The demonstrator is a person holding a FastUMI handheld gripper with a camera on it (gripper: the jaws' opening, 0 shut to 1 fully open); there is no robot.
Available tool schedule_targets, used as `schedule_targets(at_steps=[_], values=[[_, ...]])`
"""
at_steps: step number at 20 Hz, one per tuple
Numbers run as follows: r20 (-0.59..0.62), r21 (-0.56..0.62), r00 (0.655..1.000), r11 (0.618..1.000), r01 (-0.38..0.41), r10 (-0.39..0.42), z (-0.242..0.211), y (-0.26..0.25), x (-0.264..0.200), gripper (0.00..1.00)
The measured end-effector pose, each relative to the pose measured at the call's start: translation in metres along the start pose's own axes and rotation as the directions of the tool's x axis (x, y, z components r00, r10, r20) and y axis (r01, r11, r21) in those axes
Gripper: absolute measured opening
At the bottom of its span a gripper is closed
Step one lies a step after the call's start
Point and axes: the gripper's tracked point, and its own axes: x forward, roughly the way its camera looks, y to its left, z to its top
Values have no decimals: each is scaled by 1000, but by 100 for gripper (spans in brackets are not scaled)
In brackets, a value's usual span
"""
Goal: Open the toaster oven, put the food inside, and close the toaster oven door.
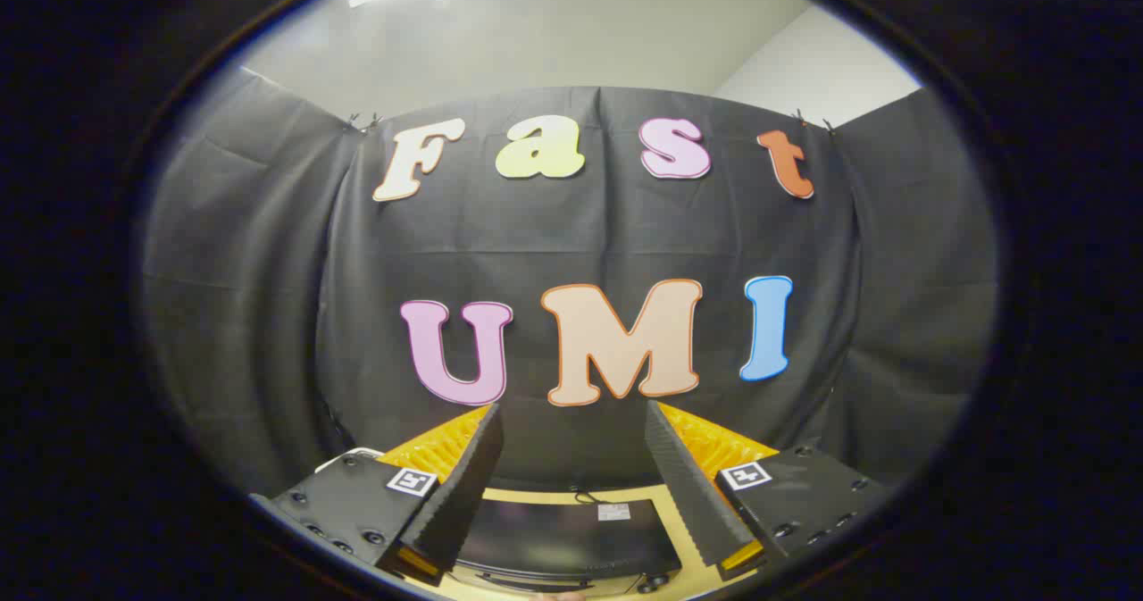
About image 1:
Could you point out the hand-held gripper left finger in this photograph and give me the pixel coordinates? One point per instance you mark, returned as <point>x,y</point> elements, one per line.
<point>446,512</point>

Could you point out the black toaster oven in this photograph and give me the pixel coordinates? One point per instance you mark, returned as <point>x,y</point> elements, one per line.
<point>554,538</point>

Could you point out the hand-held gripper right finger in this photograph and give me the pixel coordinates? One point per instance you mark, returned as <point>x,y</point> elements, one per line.
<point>696,503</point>

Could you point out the white bread toaster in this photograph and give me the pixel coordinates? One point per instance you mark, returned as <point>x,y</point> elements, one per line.
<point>353,451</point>

